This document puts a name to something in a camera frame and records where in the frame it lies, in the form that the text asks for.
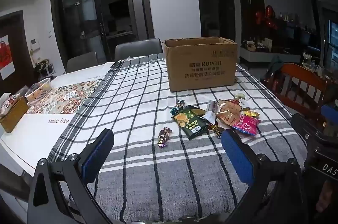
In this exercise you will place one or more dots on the orange wooden chair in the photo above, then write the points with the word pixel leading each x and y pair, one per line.
pixel 301 74

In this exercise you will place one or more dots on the person's right hand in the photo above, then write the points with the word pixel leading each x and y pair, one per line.
pixel 324 197

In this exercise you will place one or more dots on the pale green wrapped candy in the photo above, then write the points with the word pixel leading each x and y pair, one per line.
pixel 239 96

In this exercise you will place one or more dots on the plaid grey white tablecloth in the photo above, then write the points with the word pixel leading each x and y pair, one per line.
pixel 142 97

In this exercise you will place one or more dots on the pink snack packet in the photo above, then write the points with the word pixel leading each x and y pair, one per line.
pixel 247 124

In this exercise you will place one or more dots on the glass lotus ornament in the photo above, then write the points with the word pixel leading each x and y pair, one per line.
pixel 309 60

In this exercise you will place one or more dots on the red wall poster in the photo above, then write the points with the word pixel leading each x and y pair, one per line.
pixel 5 57

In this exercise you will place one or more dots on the teal wrapped candy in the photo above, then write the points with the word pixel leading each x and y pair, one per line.
pixel 177 107

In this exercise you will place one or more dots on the patterned floral table mat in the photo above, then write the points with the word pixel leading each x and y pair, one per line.
pixel 68 97

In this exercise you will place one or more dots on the red snack packet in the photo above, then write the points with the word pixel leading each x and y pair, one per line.
pixel 234 101

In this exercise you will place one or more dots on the orange snack packet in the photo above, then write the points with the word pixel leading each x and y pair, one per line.
pixel 229 114

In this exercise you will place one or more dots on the green snack packet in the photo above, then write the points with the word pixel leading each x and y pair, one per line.
pixel 191 122

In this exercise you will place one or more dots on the wooden tissue box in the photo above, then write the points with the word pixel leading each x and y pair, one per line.
pixel 13 114

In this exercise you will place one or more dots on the green cloth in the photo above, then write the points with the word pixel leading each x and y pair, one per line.
pixel 276 62

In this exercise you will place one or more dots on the brown cardboard box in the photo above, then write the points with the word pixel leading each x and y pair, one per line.
pixel 200 65

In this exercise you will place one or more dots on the red foil balloons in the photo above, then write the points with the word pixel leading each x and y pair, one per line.
pixel 269 16

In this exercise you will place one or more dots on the grey upholstered chair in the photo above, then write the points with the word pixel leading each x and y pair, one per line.
pixel 138 49
pixel 81 62

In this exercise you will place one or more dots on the dark glass sliding door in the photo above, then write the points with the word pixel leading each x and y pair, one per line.
pixel 87 17

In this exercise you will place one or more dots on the small wicker basket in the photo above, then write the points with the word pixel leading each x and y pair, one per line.
pixel 250 46

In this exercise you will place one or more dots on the purple wrapped candy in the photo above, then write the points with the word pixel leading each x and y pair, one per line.
pixel 164 137

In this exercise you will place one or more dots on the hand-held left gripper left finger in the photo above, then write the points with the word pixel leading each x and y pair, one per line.
pixel 98 151

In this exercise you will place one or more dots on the wall control panel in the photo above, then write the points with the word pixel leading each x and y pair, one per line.
pixel 35 44

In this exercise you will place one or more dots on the brown wrapped candy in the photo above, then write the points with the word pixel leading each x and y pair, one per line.
pixel 215 131

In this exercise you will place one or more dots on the white plastic basket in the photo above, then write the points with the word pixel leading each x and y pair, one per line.
pixel 38 91

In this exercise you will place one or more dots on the gold wrapped candy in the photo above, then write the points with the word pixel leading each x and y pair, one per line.
pixel 252 114

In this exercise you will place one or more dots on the white snack bar packet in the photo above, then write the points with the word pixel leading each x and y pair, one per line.
pixel 211 110

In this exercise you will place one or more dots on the white low cabinet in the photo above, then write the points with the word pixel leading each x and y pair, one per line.
pixel 264 57

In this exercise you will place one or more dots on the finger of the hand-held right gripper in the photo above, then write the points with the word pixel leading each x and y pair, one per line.
pixel 330 114
pixel 306 126

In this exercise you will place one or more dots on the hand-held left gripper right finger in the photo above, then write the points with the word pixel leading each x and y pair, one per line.
pixel 237 158

